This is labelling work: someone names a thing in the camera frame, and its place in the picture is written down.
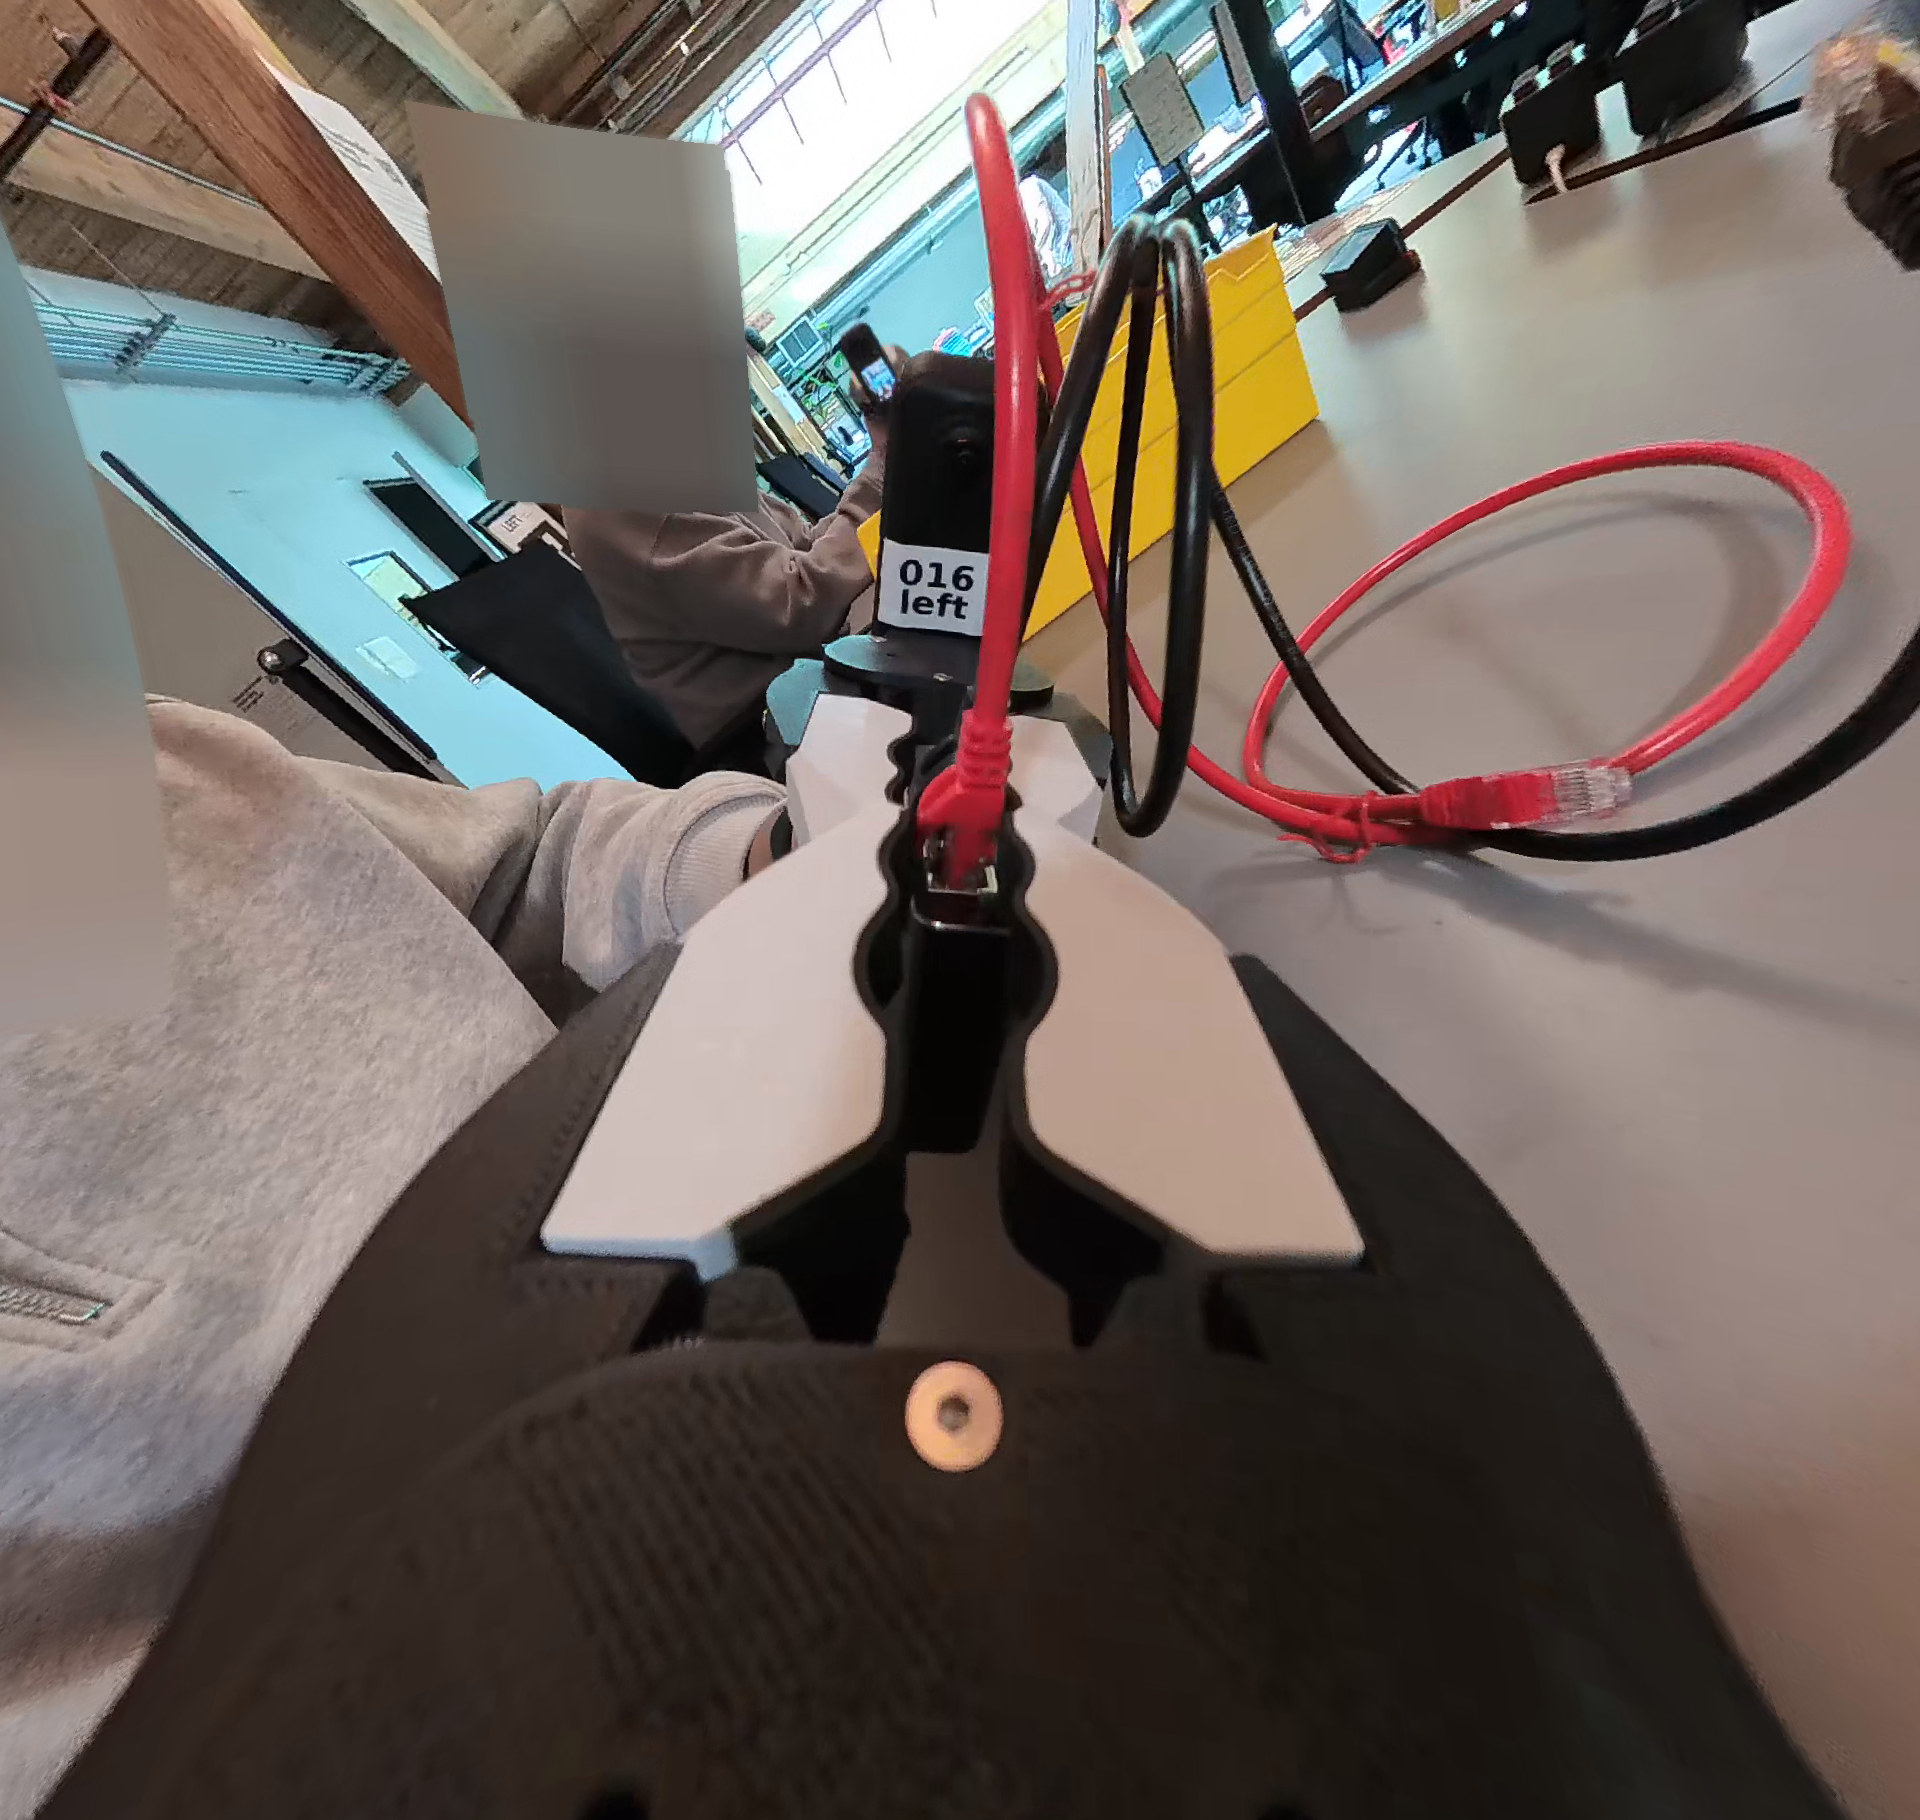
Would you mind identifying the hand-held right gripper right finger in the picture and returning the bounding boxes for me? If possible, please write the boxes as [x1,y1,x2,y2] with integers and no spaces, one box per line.
[1000,816,1368,1351]

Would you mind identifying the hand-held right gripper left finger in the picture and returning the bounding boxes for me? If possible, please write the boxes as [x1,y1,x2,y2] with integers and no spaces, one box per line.
[541,816,913,1347]

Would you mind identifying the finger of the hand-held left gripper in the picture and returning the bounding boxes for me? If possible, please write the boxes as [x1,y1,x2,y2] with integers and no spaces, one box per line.
[1009,712,1115,849]
[787,693,913,847]

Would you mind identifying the black ethernet adapter box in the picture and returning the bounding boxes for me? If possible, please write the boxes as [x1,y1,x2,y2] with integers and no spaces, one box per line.
[900,860,1026,1160]

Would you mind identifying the black ethernet cable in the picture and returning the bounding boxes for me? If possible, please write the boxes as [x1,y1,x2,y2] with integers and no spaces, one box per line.
[1035,217,1920,861]

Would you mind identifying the large yellow plastic bin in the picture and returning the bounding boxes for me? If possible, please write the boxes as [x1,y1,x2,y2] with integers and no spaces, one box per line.
[856,222,1323,640]

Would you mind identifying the red ethernet cable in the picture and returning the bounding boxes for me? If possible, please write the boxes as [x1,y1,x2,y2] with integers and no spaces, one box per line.
[916,92,1856,892]

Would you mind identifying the person's left forearm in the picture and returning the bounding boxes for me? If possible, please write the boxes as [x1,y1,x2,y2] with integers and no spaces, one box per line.
[496,769,792,989]

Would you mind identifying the black desk device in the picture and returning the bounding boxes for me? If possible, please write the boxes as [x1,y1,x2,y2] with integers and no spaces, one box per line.
[1501,43,1615,186]
[1617,0,1755,135]

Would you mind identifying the black office chair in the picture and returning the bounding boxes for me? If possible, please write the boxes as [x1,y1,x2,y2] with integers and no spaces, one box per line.
[402,545,692,791]

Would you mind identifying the tall leaning wooden board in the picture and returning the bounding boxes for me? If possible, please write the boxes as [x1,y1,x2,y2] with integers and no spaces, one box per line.
[1063,0,1119,276]

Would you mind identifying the person's grey hoodie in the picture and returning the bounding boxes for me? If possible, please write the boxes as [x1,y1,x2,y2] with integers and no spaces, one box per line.
[0,694,692,1820]

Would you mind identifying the small black box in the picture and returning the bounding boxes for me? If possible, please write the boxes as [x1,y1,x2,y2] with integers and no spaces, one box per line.
[1325,219,1421,310]

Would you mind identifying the black steel pillar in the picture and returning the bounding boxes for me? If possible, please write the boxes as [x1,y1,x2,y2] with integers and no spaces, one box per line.
[1193,0,1337,224]

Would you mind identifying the white paper notice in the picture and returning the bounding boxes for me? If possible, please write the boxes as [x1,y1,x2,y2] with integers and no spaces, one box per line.
[278,79,445,276]

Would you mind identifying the dark blurry object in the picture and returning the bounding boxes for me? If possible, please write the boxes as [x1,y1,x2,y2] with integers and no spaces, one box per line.
[1808,24,1920,272]

